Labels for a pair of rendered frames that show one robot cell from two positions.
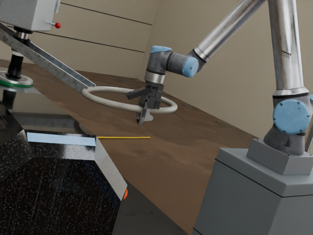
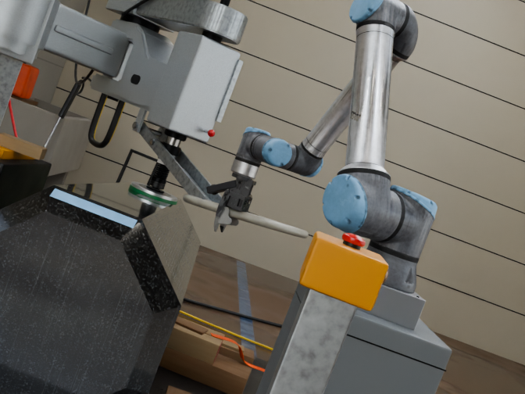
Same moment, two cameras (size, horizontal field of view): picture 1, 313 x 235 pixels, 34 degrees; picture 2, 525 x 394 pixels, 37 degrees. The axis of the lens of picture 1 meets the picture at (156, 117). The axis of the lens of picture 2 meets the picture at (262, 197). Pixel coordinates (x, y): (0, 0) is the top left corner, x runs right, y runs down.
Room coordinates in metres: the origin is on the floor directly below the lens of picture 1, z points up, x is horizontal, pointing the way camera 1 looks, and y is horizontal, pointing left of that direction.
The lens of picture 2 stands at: (0.28, -1.71, 1.18)
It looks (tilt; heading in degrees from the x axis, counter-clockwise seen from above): 4 degrees down; 39
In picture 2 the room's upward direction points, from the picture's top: 21 degrees clockwise
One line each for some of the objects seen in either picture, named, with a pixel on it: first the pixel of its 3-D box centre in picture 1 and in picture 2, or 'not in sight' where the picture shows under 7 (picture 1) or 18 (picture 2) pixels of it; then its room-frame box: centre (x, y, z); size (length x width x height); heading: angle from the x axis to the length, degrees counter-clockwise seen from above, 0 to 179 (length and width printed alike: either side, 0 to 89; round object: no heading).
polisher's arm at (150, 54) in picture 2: not in sight; (150, 80); (2.72, 1.18, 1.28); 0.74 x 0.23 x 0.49; 79
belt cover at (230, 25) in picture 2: not in sight; (176, 17); (2.70, 1.14, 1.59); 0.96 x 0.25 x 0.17; 79
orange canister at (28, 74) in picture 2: not in sight; (23, 80); (3.69, 3.76, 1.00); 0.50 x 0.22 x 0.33; 43
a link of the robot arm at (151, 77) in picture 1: (153, 77); (244, 170); (2.31, 0.06, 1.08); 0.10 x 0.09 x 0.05; 19
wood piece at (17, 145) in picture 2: not in sight; (21, 146); (2.22, 1.24, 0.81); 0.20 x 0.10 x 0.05; 135
